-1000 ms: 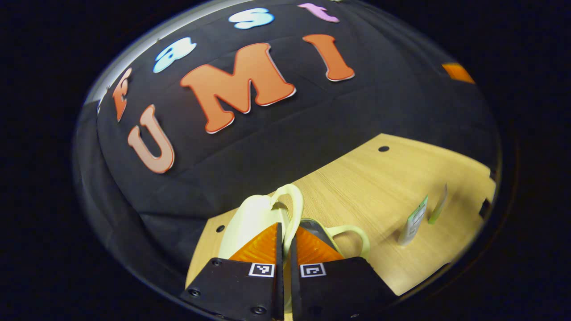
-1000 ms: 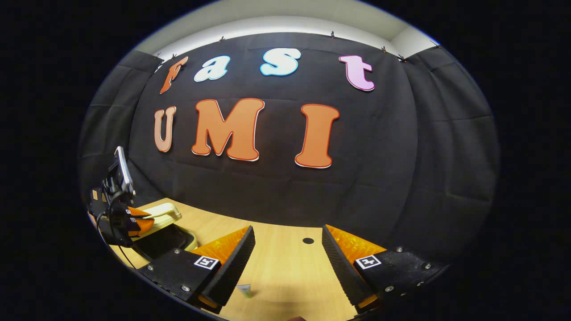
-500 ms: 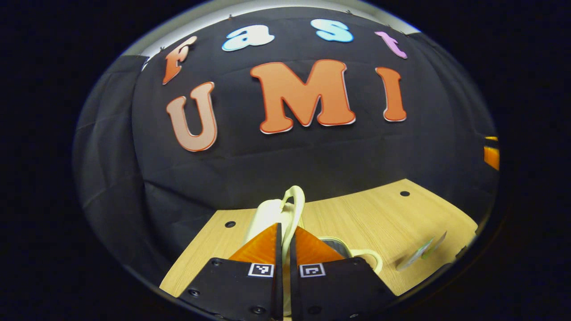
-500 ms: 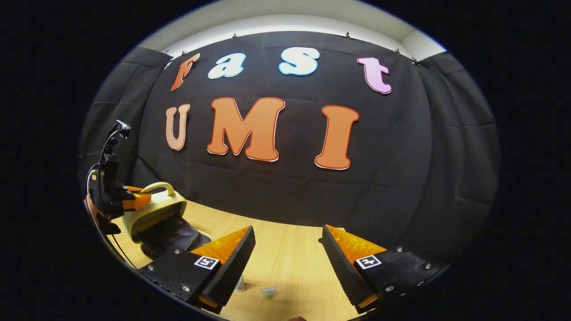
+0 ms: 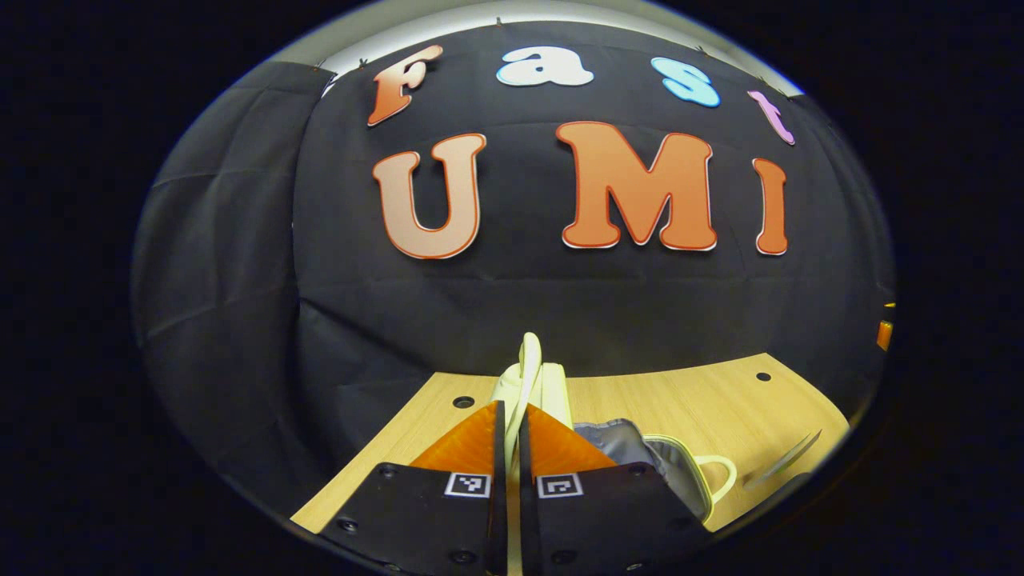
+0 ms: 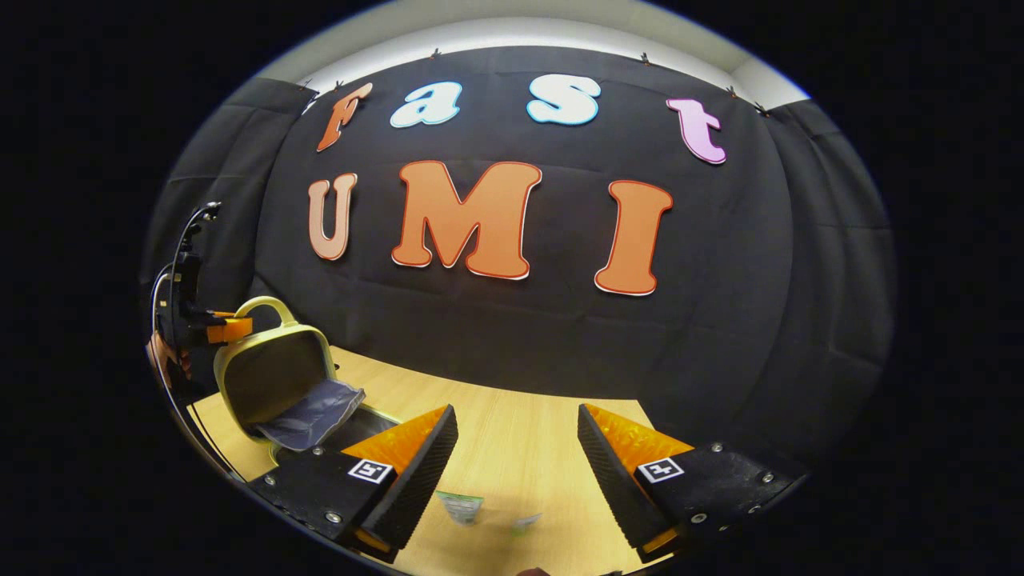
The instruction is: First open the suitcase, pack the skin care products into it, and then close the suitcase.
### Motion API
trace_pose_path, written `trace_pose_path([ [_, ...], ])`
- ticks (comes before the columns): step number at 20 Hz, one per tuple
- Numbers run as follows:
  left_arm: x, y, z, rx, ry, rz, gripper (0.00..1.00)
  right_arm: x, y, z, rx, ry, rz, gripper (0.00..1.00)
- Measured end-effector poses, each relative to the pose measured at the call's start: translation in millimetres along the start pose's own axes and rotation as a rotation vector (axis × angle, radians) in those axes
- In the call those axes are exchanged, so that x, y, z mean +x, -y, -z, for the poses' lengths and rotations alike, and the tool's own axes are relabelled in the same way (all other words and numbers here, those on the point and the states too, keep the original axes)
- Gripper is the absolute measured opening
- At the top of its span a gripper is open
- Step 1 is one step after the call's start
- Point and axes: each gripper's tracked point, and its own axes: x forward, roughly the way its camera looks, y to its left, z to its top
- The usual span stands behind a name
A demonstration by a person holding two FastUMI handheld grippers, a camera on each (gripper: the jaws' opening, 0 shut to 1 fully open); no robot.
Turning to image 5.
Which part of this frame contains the pale yellow suitcase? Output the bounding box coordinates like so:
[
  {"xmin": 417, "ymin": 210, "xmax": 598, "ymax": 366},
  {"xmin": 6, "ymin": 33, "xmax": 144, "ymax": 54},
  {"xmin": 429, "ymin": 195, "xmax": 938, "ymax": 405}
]
[{"xmin": 490, "ymin": 332, "xmax": 738, "ymax": 576}]

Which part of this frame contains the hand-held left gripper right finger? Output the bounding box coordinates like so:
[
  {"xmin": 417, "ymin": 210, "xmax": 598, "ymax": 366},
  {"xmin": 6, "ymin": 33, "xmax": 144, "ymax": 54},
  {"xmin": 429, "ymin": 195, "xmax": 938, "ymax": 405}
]
[{"xmin": 518, "ymin": 402, "xmax": 713, "ymax": 576}]

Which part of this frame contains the green white skin care tube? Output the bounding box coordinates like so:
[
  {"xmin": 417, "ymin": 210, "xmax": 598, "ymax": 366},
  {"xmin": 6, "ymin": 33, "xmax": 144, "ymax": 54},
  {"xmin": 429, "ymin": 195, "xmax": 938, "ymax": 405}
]
[{"xmin": 740, "ymin": 430, "xmax": 825, "ymax": 490}]

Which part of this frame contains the black backdrop cloth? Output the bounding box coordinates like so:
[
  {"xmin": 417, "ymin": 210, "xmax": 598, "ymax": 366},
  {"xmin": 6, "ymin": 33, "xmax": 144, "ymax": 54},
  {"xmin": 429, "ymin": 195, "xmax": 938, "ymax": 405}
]
[{"xmin": 132, "ymin": 20, "xmax": 897, "ymax": 521}]

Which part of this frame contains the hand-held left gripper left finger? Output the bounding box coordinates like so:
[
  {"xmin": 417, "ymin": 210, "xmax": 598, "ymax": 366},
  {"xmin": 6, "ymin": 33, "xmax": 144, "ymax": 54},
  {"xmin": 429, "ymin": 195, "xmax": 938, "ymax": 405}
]
[{"xmin": 320, "ymin": 400, "xmax": 509, "ymax": 576}]

